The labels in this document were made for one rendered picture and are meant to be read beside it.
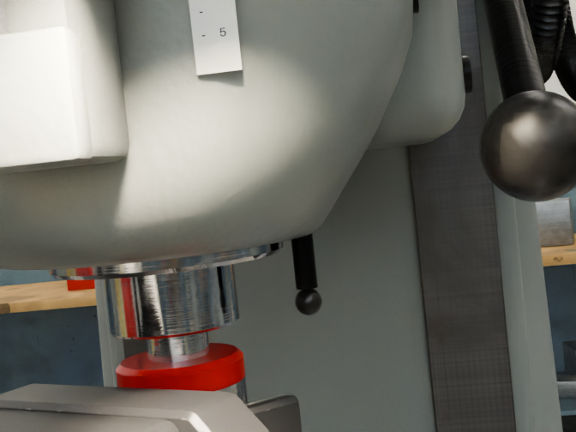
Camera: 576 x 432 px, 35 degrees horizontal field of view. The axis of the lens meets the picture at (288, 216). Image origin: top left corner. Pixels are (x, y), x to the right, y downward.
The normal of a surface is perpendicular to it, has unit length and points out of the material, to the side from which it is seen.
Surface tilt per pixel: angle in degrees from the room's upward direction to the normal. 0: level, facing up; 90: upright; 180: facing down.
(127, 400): 1
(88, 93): 90
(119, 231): 131
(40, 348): 90
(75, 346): 90
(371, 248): 90
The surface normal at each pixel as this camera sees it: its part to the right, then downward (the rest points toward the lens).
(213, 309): 0.66, -0.03
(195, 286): 0.45, 0.00
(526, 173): -0.35, 0.50
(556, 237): -0.33, 0.08
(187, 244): 0.26, 0.86
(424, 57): 0.02, 0.05
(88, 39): 0.99, -0.10
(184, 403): -0.10, -0.99
